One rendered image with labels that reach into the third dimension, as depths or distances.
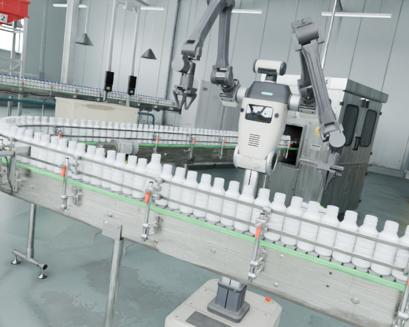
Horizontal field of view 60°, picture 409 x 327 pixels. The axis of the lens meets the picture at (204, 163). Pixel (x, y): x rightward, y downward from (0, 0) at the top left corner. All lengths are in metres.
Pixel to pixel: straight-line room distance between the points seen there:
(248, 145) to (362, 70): 11.63
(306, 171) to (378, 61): 8.81
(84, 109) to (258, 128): 3.84
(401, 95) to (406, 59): 1.15
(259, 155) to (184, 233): 0.68
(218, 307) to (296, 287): 0.97
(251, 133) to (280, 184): 3.38
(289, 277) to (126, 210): 0.71
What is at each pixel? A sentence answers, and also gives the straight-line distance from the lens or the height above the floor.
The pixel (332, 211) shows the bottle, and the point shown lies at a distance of 1.24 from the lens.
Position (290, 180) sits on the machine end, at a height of 0.55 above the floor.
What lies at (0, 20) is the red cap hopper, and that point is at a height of 2.34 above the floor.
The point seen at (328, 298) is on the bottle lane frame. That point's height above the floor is 0.88.
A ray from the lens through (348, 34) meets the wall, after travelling 13.66.
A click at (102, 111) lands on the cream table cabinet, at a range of 5.54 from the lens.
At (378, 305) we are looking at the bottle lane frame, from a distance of 1.29.
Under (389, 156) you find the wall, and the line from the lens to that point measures 13.26.
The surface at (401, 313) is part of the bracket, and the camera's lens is 1.23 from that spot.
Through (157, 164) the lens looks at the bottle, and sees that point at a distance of 1.46.
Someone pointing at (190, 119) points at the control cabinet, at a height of 1.06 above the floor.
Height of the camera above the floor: 1.44
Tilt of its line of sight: 10 degrees down
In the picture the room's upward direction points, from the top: 9 degrees clockwise
